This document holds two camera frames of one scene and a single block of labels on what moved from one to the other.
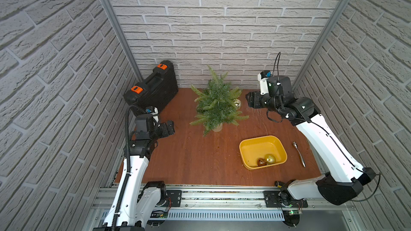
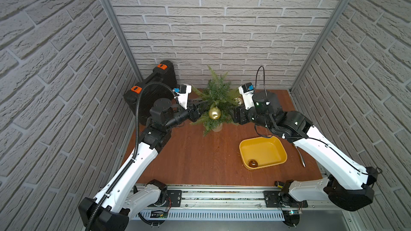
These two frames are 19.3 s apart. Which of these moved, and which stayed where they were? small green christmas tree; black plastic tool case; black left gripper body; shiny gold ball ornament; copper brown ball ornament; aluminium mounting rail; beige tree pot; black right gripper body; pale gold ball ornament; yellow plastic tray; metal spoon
Moved: shiny gold ball ornament; black right gripper body; black left gripper body; copper brown ball ornament
Stayed: aluminium mounting rail; small green christmas tree; metal spoon; yellow plastic tray; pale gold ball ornament; beige tree pot; black plastic tool case
